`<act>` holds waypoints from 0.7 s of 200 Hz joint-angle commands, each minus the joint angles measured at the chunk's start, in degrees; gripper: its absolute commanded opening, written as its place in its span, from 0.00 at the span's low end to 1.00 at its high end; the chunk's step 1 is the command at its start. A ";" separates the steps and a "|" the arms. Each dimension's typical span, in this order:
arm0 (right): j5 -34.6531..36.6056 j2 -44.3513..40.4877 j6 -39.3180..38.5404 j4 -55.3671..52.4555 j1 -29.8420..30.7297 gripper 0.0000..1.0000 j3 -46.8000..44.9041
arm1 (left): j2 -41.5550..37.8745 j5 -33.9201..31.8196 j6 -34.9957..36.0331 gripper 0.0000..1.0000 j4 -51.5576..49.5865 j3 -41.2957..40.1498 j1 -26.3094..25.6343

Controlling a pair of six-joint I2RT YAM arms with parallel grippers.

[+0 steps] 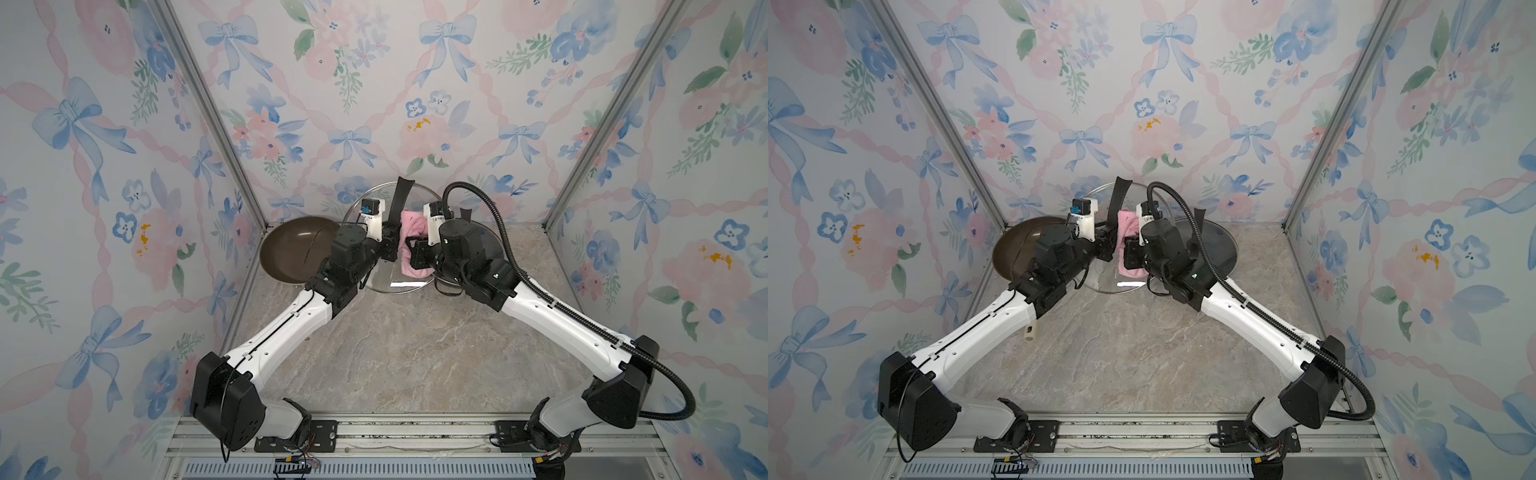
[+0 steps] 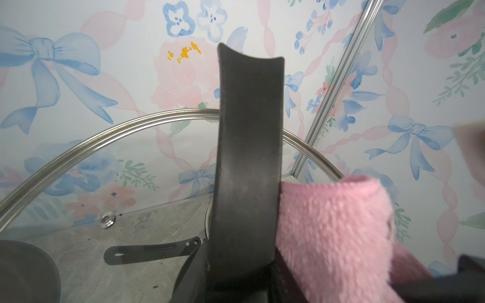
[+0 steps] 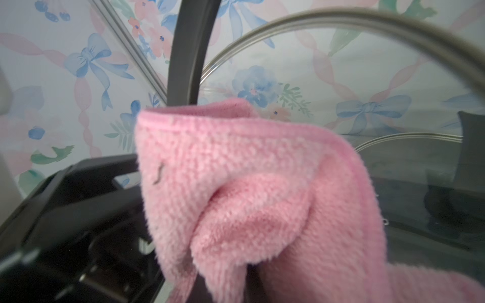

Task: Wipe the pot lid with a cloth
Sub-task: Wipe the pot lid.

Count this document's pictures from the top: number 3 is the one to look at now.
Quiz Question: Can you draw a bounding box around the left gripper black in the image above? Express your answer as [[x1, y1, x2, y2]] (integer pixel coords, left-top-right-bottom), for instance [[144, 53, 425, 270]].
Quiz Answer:
[[1, 154, 164, 302]]

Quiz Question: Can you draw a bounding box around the pink cloth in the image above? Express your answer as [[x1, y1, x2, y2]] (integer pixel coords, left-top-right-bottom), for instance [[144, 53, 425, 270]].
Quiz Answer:
[[135, 99, 484, 302]]

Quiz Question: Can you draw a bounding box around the glass pot lid black handle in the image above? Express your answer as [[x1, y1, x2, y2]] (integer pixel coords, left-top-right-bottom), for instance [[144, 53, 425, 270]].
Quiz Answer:
[[357, 111, 484, 270]]

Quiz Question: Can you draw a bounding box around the aluminium frame post left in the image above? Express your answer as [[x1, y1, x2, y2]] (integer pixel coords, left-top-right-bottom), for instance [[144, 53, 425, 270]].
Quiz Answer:
[[90, 0, 167, 105]]

